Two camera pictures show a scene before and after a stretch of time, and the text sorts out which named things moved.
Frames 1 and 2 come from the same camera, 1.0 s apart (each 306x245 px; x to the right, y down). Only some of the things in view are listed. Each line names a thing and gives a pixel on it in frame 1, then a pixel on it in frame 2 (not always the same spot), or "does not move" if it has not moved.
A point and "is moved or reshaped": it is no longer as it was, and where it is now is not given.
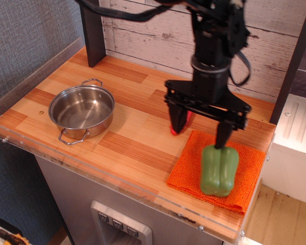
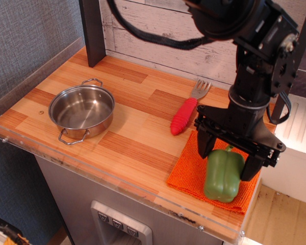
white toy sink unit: (291, 165) does not move
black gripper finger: (224, 131) -> (253, 165)
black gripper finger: (178, 116) -> (206, 143)
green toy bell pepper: (219, 170) is moved or reshaped
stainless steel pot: (80, 110) does not move
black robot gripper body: (208, 94) -> (239, 124)
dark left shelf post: (94, 34) does not move
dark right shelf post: (294, 65) does not move
